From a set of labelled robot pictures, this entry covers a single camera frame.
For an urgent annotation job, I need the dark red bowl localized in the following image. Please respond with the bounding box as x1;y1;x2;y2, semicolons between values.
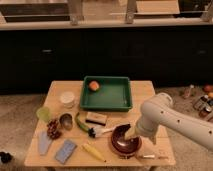
111;124;142;147

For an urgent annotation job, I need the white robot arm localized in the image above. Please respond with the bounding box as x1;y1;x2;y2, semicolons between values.
124;93;213;151

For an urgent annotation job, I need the green plastic tray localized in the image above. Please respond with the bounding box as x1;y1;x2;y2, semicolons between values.
80;76;133;112

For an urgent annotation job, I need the wooden block brush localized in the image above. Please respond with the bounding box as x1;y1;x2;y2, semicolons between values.
85;112;107;126

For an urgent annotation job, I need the black white dish brush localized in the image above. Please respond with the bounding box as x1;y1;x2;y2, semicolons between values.
88;127;114;138

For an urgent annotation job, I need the yellow corn cob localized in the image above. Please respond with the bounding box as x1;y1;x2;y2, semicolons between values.
82;143;106;162

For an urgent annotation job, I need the green cucumber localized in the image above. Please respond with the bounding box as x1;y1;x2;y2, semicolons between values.
75;112;90;132

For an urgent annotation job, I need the orange fruit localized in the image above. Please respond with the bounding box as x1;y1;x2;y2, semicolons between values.
89;81;100;91

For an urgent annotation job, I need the small metal cup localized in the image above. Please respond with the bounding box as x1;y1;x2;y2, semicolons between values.
59;113;73;130

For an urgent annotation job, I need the blue sponge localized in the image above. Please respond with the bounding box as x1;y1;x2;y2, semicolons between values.
55;140;77;164

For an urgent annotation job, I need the wooden table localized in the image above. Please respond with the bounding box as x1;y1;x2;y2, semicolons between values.
24;81;176;168

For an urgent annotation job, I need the items pile at right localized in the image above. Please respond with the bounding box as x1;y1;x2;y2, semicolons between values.
182;83;213;119

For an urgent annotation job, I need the bunch of dark grapes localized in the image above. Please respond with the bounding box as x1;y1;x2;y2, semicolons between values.
47;119;61;140

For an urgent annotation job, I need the grey blue cloth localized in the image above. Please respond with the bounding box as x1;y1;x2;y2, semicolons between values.
38;131;52;155

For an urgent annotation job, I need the light green cup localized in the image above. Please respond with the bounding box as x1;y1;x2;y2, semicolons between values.
36;107;50;122

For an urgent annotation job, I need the black object on floor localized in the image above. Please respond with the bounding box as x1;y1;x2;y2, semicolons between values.
0;151;12;164

